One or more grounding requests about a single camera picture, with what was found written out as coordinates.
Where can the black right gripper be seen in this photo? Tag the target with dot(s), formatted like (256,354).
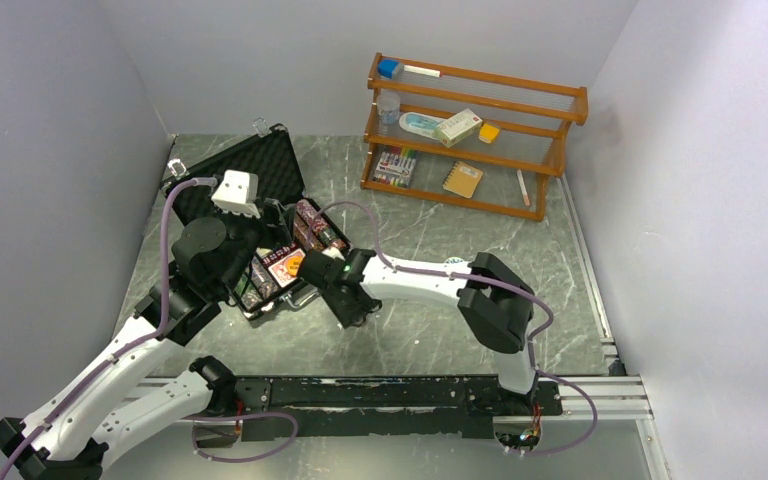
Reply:
(347,315)

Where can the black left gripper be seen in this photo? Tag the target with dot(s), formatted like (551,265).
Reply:
(277,231)

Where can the red playing card deck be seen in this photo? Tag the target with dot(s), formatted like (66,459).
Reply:
(275,261)

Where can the orange big blind button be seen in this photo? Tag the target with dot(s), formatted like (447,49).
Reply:
(292,265)

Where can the black poker chip case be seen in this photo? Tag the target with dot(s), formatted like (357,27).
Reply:
(272,158)

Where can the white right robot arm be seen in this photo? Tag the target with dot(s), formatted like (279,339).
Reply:
(495,303)

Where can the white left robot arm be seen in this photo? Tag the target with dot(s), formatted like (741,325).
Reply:
(83,430)

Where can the coloured marker pack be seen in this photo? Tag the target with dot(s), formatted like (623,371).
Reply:
(395,166)

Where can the orange brown chip row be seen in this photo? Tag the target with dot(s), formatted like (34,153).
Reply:
(304,236)

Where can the purple red chip row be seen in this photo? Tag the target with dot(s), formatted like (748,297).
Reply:
(320,226)

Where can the green red chip row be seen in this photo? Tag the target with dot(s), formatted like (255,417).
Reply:
(247,294)

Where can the blue white ceramic jar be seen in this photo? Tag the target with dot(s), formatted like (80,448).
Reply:
(453,262)

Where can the orange spiral notebook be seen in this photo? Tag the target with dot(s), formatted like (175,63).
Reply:
(463,179)

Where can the clear plastic cup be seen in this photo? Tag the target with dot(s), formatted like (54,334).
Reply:
(388,107)

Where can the white cardboard box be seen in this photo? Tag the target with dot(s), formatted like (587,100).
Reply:
(457,127)

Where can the white pen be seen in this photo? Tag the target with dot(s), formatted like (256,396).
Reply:
(523,188)

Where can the orange wooden shelf rack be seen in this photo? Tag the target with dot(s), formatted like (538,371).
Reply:
(535,118)

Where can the yellow small block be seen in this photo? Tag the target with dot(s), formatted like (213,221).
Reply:
(488,133)

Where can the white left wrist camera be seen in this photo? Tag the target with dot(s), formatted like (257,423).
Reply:
(236,194)

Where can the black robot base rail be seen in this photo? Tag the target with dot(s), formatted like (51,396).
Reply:
(467,405)

